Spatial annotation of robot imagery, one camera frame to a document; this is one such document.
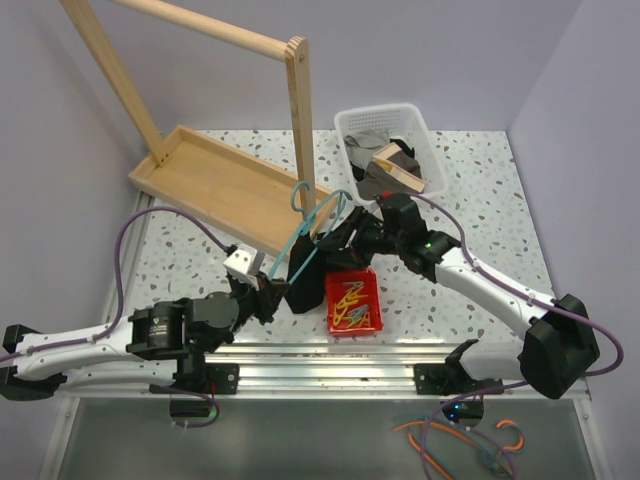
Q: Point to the grey clothespin in tray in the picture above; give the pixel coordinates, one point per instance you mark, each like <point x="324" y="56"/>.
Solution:
<point x="357" y="314"/>

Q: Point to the black underwear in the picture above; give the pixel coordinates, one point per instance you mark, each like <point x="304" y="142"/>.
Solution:
<point x="306" y="273"/>

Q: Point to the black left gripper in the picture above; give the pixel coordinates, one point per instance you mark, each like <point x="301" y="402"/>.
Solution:
<point x="269" y="296"/>

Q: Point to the beige clothespin in tray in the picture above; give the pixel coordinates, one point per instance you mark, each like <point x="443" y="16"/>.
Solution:
<point x="353" y="286"/>

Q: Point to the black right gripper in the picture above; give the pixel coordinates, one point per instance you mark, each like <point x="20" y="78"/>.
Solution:
<point x="353" y="257"/>

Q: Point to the aluminium mounting rail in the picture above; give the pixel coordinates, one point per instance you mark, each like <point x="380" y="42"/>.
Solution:
<point x="282" y="371"/>

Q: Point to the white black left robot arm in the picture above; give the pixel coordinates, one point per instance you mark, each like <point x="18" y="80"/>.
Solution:
<point x="163" y="346"/>

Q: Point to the teal hanger on floor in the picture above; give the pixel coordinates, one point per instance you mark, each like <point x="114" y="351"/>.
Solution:
<point x="493" y="456"/>

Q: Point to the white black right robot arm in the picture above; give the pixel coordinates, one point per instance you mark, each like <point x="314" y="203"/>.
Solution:
<point x="556" y="347"/>

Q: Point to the orange hanger on floor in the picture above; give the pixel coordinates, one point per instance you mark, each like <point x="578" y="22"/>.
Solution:
<point x="462" y="460"/>

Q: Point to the yellow clothespin in tray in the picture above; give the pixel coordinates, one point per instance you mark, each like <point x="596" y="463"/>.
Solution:
<point x="347" y="302"/>

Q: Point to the wooden block in basket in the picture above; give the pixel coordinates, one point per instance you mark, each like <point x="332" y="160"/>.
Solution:
<point x="404" y="169"/>

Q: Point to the wooden clothes rack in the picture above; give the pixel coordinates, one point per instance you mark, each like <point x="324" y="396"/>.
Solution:
<point x="245" y="196"/>

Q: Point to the teal plastic clothes hanger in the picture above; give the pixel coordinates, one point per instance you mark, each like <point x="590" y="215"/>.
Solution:
<point x="322" y="218"/>

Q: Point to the grey clothes in basket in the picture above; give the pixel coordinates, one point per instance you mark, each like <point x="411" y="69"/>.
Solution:
<point x="371" y="179"/>

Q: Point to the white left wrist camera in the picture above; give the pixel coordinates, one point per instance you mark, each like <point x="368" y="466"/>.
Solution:
<point x="244" y="264"/>

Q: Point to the red plastic tray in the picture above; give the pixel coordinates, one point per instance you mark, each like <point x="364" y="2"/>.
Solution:
<point x="335" y="290"/>

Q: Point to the orange clothespin in tray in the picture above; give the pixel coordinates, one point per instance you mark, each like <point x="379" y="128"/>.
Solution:
<point x="365" y="321"/>

